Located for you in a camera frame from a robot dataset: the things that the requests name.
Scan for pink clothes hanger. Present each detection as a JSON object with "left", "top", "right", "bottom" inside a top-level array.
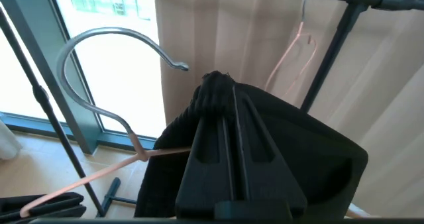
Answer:
[
  {"left": 264, "top": 0, "right": 319, "bottom": 98},
  {"left": 19, "top": 27, "right": 192, "bottom": 219}
]

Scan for beige curtain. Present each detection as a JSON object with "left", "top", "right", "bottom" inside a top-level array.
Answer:
[
  {"left": 153, "top": 0, "right": 424, "bottom": 219},
  {"left": 0, "top": 119, "right": 23, "bottom": 161}
]

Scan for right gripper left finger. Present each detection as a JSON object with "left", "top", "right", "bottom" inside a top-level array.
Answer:
[{"left": 175, "top": 116, "right": 237, "bottom": 219}]

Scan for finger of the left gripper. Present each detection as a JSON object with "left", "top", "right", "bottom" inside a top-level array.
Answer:
[
  {"left": 0, "top": 192, "right": 85, "bottom": 215},
  {"left": 28, "top": 205, "right": 87, "bottom": 222}
]

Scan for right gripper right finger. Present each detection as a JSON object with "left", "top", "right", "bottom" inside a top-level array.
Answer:
[{"left": 231, "top": 84, "right": 309, "bottom": 219}]

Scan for black shorts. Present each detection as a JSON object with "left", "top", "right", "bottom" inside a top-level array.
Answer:
[{"left": 134, "top": 70, "right": 370, "bottom": 219}]

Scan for black clothes rack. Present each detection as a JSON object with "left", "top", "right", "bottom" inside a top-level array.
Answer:
[{"left": 0, "top": 0, "right": 424, "bottom": 219}]

